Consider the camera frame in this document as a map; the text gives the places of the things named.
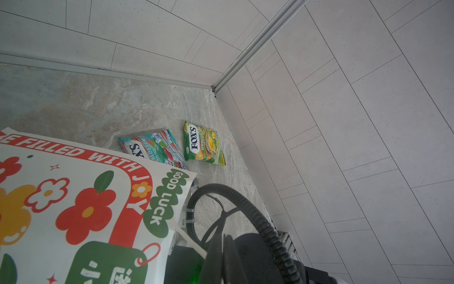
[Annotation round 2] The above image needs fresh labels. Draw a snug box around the white floral paper bag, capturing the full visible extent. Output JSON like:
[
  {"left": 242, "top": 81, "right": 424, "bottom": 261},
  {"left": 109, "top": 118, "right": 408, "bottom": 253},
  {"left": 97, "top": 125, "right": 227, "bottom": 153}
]
[{"left": 1, "top": 128, "right": 196, "bottom": 284}]

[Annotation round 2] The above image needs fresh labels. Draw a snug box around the right corner aluminium profile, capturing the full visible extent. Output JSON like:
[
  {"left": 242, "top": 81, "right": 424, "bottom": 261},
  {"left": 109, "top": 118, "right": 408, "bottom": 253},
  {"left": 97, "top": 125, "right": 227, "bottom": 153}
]
[{"left": 212, "top": 0, "right": 309, "bottom": 95}]

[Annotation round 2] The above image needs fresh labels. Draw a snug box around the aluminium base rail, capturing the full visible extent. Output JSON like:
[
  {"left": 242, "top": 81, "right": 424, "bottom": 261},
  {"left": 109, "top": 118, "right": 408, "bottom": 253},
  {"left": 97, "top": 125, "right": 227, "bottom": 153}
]
[{"left": 273, "top": 214, "right": 312, "bottom": 267}]

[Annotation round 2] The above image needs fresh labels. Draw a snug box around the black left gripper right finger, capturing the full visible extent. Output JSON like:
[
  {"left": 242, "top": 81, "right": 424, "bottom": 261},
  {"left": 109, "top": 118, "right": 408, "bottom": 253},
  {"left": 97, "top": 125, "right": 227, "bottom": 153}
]
[{"left": 223, "top": 235, "right": 248, "bottom": 284}]

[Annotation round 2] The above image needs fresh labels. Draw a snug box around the yellow green Fox's candy packet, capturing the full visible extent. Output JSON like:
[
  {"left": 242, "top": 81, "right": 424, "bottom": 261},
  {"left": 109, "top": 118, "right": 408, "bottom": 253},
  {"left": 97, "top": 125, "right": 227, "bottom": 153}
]
[{"left": 183, "top": 122, "right": 226, "bottom": 166}]

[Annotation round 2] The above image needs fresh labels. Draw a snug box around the teal Fox's candy packet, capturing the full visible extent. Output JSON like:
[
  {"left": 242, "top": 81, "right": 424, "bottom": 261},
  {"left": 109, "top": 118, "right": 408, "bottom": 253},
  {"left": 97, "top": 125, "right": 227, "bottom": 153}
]
[{"left": 118, "top": 129, "right": 189, "bottom": 170}]

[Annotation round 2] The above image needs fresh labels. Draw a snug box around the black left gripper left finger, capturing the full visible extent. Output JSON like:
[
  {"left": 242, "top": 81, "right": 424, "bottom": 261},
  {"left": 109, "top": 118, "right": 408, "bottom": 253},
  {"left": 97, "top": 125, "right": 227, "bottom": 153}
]
[{"left": 198, "top": 234, "right": 223, "bottom": 284}]

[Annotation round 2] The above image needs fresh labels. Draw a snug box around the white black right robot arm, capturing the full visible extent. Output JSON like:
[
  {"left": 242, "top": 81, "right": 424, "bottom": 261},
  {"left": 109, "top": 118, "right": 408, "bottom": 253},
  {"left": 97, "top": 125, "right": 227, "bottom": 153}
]
[{"left": 164, "top": 183, "right": 345, "bottom": 284}]

